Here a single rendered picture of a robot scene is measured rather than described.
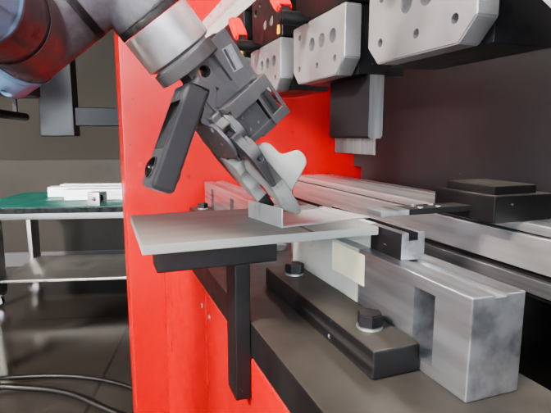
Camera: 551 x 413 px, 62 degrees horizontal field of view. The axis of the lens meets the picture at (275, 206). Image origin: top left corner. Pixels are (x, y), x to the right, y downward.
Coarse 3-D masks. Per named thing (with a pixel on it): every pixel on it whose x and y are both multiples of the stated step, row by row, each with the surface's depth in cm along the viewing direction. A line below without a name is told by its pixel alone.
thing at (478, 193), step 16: (448, 192) 70; (464, 192) 67; (480, 192) 65; (496, 192) 63; (512, 192) 64; (528, 192) 65; (544, 192) 66; (368, 208) 63; (384, 208) 63; (400, 208) 63; (416, 208) 63; (432, 208) 63; (448, 208) 64; (464, 208) 65; (480, 208) 64; (496, 208) 62; (512, 208) 63; (528, 208) 64; (544, 208) 65
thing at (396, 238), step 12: (372, 216) 59; (384, 228) 52; (396, 228) 53; (408, 228) 52; (372, 240) 55; (384, 240) 52; (396, 240) 50; (408, 240) 50; (420, 240) 50; (384, 252) 52; (396, 252) 50; (408, 252) 50; (420, 252) 50
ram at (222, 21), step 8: (200, 0) 122; (208, 0) 114; (216, 0) 106; (240, 0) 89; (248, 0) 85; (200, 8) 123; (208, 8) 114; (232, 8) 95; (240, 8) 90; (248, 8) 86; (200, 16) 124; (224, 16) 101; (232, 16) 95; (216, 24) 108; (224, 24) 102; (208, 32) 116; (216, 32) 108
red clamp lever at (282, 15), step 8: (272, 0) 63; (280, 0) 61; (288, 0) 62; (280, 8) 61; (288, 8) 61; (280, 16) 59; (288, 16) 59; (296, 16) 59; (304, 16) 60; (280, 24) 60; (288, 24) 60; (296, 24) 60
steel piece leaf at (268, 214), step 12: (252, 204) 58; (264, 204) 55; (252, 216) 58; (264, 216) 55; (276, 216) 53; (288, 216) 58; (300, 216) 58; (312, 216) 58; (324, 216) 58; (336, 216) 58
